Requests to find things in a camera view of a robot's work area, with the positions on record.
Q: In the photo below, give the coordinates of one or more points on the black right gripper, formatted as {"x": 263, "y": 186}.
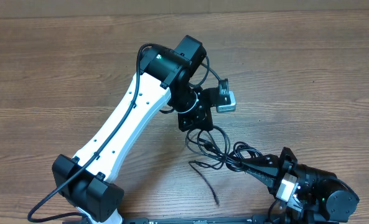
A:
{"x": 274, "y": 165}

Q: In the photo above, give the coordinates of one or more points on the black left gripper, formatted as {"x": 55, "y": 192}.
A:
{"x": 202, "y": 119}

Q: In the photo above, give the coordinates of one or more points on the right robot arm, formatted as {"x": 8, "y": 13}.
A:
{"x": 302, "y": 194}

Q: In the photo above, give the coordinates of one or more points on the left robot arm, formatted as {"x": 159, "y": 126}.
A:
{"x": 162, "y": 78}

